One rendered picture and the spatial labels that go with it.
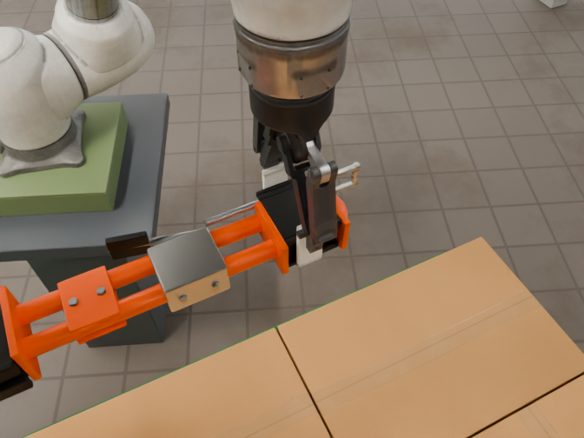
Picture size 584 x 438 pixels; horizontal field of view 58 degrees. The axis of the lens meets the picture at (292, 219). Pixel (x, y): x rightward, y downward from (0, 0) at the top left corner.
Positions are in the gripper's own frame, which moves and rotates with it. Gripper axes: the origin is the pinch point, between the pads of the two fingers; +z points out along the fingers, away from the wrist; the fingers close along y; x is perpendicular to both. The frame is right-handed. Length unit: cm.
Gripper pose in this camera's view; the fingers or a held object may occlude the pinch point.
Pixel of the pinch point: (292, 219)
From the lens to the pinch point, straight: 60.9
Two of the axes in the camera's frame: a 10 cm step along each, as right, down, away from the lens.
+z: 0.0, 6.1, 7.9
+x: 9.0, -3.5, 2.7
